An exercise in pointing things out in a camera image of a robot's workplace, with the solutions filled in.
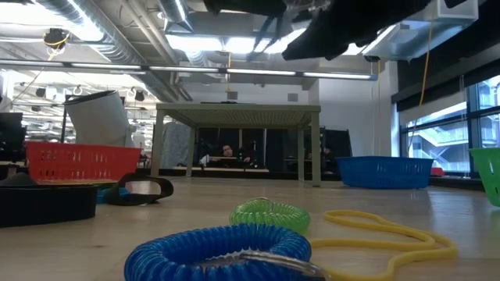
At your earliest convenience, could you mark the long yellow rubber band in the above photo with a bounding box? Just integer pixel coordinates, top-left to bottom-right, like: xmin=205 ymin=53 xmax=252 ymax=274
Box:
xmin=310 ymin=209 xmax=459 ymax=281

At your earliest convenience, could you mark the yellow hanging cable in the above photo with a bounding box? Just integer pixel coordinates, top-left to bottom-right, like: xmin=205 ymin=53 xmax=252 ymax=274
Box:
xmin=416 ymin=23 xmax=433 ymax=108

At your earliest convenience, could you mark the pale green metal riser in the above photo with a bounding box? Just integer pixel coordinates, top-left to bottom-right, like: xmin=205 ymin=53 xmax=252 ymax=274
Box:
xmin=150 ymin=102 xmax=322 ymax=188

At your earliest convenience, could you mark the yellow green crayon box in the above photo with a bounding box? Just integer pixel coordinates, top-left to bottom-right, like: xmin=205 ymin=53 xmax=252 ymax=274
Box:
xmin=37 ymin=178 xmax=119 ymax=187

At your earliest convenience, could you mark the person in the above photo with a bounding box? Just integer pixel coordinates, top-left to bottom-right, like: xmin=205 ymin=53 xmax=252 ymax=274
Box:
xmin=198 ymin=144 xmax=253 ymax=169

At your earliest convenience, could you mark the wide black rubber band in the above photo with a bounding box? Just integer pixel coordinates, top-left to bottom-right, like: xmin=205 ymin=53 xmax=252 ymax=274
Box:
xmin=102 ymin=173 xmax=175 ymax=207

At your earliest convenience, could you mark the silver rectangular duct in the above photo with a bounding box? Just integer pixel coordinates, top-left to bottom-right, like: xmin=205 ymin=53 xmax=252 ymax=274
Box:
xmin=288 ymin=0 xmax=480 ymax=62

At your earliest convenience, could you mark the white cylinder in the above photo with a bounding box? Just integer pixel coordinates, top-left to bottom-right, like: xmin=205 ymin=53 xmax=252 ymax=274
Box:
xmin=63 ymin=90 xmax=134 ymax=148

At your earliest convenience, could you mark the black monitor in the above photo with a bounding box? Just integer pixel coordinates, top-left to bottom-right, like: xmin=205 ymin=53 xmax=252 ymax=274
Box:
xmin=0 ymin=112 xmax=27 ymax=162

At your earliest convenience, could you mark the silver spiral duct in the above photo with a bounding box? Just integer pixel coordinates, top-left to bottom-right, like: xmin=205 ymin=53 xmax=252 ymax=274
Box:
xmin=34 ymin=0 xmax=184 ymax=102

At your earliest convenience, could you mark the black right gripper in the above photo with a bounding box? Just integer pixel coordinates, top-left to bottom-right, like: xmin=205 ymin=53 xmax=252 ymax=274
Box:
xmin=202 ymin=0 xmax=288 ymax=17

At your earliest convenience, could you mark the blue coil keychain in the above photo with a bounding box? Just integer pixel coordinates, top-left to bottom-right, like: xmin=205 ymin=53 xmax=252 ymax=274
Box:
xmin=123 ymin=222 xmax=327 ymax=281

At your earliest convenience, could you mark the blue plastic basket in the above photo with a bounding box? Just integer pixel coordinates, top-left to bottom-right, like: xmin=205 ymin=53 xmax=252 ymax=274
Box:
xmin=336 ymin=155 xmax=434 ymax=190

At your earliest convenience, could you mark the red plastic basket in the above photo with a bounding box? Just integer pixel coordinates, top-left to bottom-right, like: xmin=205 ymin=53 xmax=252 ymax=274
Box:
xmin=25 ymin=140 xmax=142 ymax=183

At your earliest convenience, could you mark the green plastic basket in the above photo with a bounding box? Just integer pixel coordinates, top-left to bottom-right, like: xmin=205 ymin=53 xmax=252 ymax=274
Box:
xmin=469 ymin=147 xmax=500 ymax=208

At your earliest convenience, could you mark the long ceiling light bar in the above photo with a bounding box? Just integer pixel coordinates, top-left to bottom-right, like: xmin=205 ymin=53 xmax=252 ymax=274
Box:
xmin=0 ymin=58 xmax=379 ymax=82

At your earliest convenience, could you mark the green coil keychain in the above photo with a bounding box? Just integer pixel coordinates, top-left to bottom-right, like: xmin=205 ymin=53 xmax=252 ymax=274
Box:
xmin=229 ymin=197 xmax=312 ymax=236

